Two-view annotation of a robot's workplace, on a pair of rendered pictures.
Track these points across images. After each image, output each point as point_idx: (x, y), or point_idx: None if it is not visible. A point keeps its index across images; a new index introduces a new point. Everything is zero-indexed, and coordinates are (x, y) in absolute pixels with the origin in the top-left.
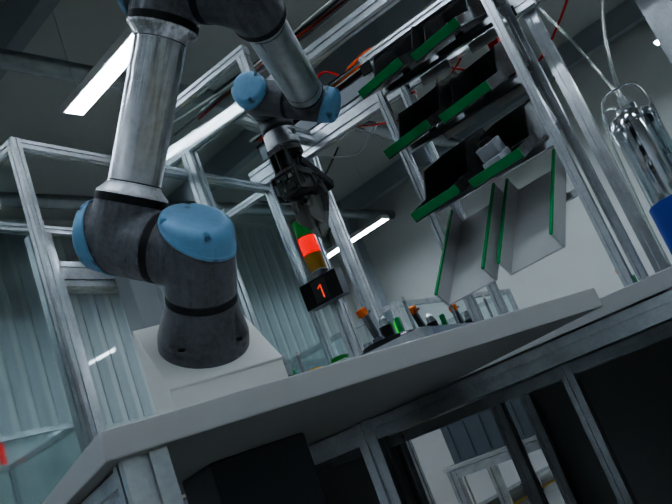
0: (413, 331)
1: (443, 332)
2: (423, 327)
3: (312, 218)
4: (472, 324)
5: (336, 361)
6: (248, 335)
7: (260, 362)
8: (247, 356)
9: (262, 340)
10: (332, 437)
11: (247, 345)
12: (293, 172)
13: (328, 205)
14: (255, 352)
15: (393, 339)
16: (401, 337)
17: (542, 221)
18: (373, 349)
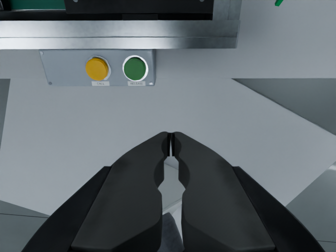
0: (225, 48)
1: (284, 206)
2: (237, 42)
3: (158, 185)
4: (294, 197)
5: (142, 85)
6: (173, 218)
7: (179, 205)
8: (172, 211)
9: (173, 206)
10: None
11: (171, 214)
12: None
13: (252, 184)
14: (174, 208)
15: (183, 12)
16: (208, 48)
17: None
18: (153, 20)
